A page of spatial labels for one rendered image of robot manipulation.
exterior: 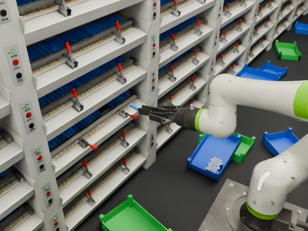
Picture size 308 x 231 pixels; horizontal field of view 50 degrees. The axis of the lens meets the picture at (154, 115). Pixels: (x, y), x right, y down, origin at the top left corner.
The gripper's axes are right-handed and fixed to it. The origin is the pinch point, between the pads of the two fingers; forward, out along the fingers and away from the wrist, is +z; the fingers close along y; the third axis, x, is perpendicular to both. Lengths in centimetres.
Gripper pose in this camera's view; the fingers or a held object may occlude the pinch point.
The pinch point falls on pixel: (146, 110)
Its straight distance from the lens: 141.6
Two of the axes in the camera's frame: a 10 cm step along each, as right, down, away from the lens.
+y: -5.7, 4.8, -6.7
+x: 1.7, 8.7, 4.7
